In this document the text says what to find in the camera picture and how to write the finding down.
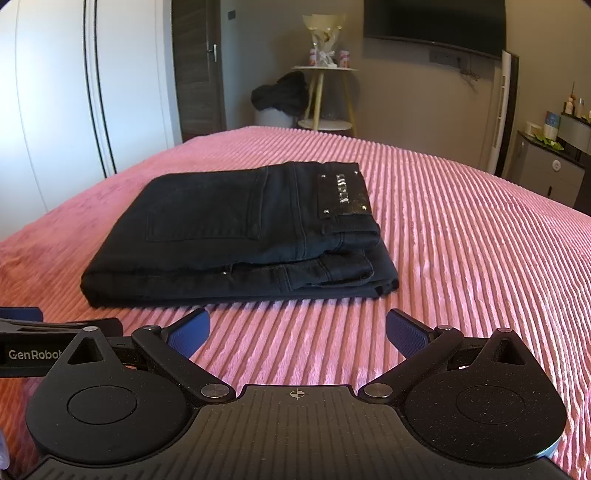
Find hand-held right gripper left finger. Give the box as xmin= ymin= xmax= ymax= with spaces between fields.
xmin=58 ymin=308 xmax=235 ymax=402

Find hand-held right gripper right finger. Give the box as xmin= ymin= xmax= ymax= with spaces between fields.
xmin=359 ymin=309 xmax=528 ymax=401

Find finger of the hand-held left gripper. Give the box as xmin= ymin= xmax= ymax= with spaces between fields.
xmin=0 ymin=306 xmax=122 ymax=343

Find black pants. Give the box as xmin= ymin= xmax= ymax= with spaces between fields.
xmin=82 ymin=161 xmax=400 ymax=309

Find ribbed plush blanket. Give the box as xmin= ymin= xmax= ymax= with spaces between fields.
xmin=0 ymin=126 xmax=591 ymax=480

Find grey cabinet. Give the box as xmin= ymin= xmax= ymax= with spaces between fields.
xmin=512 ymin=130 xmax=587 ymax=209

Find white laundry basket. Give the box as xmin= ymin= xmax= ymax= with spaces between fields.
xmin=255 ymin=107 xmax=297 ymax=128

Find white wardrobe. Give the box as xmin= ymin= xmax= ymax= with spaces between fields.
xmin=0 ymin=0 xmax=184 ymax=241

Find white tower fan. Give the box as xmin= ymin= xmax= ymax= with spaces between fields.
xmin=484 ymin=50 xmax=520 ymax=178

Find pile of black clothes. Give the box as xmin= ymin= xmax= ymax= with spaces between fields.
xmin=250 ymin=71 xmax=309 ymax=117

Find dark wooden door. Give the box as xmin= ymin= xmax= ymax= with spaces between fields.
xmin=172 ymin=0 xmax=228 ymax=143

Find grey box appliance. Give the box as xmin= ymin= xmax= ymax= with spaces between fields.
xmin=560 ymin=113 xmax=591 ymax=154

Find round white side table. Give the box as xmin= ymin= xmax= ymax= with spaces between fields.
xmin=291 ymin=66 xmax=359 ymax=136

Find wrapped flower bouquet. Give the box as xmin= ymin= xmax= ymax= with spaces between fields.
xmin=302 ymin=14 xmax=348 ymax=69

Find wall-mounted black television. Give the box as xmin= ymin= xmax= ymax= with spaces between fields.
xmin=362 ymin=0 xmax=507 ymax=61

